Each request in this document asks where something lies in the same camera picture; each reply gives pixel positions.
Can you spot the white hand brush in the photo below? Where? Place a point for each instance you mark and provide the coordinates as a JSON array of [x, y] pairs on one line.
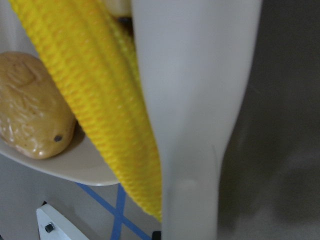
[[195, 58]]

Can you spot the yellow toy corn cob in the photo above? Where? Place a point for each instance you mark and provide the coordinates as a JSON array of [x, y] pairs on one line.
[[92, 60]]

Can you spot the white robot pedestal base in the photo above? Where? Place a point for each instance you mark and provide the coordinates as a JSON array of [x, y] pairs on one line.
[[52, 225]]

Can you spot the brown toy potato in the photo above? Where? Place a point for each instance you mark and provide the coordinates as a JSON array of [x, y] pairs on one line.
[[35, 119]]

